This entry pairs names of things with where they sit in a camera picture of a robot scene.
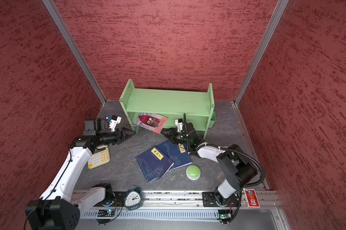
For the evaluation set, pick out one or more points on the circuit board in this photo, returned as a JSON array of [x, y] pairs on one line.
[[104, 216], [224, 216]]

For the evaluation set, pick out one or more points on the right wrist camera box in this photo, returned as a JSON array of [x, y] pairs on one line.
[[179, 124]]

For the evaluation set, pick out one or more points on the green push button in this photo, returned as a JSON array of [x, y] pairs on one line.
[[193, 172]]

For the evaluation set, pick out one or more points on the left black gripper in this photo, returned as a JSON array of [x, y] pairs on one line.
[[118, 139]]

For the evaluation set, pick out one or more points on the left aluminium corner post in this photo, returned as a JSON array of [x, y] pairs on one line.
[[61, 25]]

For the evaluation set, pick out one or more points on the blue book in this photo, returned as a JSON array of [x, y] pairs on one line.
[[176, 153], [157, 161], [147, 172]]

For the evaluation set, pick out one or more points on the cream calculator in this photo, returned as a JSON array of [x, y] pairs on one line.
[[100, 157]]

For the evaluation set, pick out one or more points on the aluminium corner post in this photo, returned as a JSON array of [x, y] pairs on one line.
[[61, 25], [269, 31]]

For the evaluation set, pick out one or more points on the pink illustrated book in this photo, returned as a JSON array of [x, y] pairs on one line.
[[150, 121]]

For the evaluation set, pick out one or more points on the red card pack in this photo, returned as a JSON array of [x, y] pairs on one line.
[[251, 198]]

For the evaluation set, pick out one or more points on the right circuit board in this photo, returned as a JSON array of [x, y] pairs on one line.
[[224, 216]]

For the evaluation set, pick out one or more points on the right aluminium corner post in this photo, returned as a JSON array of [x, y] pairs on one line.
[[269, 31]]

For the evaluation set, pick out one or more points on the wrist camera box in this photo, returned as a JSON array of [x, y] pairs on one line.
[[179, 124], [100, 125]]

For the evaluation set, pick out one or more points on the teal alarm clock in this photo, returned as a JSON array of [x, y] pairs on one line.
[[133, 199]]

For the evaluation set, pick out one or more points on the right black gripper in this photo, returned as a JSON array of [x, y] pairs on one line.
[[172, 133]]

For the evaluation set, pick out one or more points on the green wooden shelf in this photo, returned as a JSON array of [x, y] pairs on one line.
[[198, 106]]

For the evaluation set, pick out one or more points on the left circuit board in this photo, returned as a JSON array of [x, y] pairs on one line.
[[104, 216]]

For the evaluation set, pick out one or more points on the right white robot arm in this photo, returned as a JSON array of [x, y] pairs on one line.
[[240, 169]]

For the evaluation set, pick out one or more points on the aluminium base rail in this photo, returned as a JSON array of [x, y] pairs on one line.
[[177, 205]]

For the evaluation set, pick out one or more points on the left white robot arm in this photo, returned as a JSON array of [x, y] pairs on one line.
[[55, 210]]

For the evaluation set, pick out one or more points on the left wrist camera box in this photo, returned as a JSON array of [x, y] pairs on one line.
[[100, 125]]

